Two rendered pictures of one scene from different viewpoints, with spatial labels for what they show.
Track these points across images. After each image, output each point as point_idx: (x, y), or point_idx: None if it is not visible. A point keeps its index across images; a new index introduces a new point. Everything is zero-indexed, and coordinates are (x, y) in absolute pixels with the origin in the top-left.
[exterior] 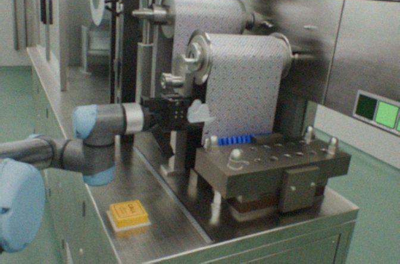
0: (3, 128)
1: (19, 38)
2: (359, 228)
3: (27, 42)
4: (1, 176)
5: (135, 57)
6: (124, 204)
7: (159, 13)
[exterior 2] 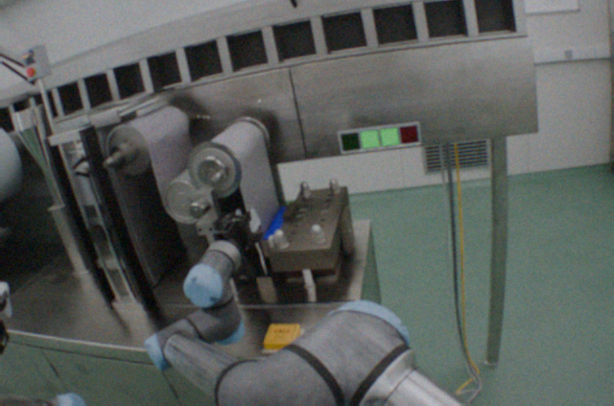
0: None
1: None
2: None
3: None
4: (374, 312)
5: (120, 212)
6: (271, 334)
7: (129, 152)
